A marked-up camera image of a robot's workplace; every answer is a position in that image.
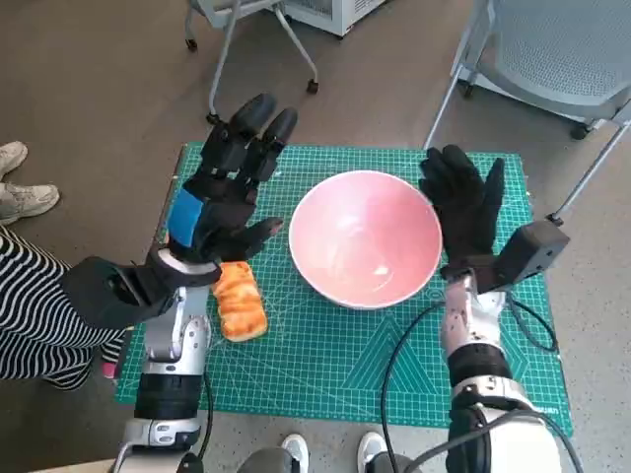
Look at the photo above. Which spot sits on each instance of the right robot hand, black glove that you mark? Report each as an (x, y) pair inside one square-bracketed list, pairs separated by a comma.
[(466, 212)]

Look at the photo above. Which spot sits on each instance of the long orange toy bread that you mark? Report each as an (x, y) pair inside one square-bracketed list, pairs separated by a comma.
[(239, 305)]

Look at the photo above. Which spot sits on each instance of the person's white shoe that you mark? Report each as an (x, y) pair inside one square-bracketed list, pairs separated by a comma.
[(24, 202), (10, 157)]

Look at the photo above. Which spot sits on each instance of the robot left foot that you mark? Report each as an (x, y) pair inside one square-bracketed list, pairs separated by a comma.
[(294, 451)]

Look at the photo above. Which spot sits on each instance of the small pink object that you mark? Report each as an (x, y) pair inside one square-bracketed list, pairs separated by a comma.
[(108, 369)]

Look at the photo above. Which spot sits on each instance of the white cabinet appliance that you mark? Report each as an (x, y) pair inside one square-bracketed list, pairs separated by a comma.
[(335, 15)]

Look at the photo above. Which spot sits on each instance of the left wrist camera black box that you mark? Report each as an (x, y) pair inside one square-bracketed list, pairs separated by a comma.
[(93, 290)]

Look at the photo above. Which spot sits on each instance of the grey mesh seat chair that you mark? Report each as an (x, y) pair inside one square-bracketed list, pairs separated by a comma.
[(557, 49)]

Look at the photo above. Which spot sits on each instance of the pink bowl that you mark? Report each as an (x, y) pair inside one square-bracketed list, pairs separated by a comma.
[(365, 236)]

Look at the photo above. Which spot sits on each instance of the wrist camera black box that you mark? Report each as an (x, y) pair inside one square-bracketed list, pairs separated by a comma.
[(527, 251), (93, 290)]

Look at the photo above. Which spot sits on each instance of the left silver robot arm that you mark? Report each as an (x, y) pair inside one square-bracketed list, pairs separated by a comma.
[(177, 325)]

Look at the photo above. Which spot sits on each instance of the green cutting mat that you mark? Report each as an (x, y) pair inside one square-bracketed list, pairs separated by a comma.
[(320, 355)]

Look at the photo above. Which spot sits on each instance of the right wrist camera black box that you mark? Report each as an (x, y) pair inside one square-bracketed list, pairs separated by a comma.
[(527, 251)]

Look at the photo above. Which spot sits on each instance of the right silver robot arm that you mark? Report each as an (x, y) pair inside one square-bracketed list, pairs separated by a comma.
[(468, 320)]

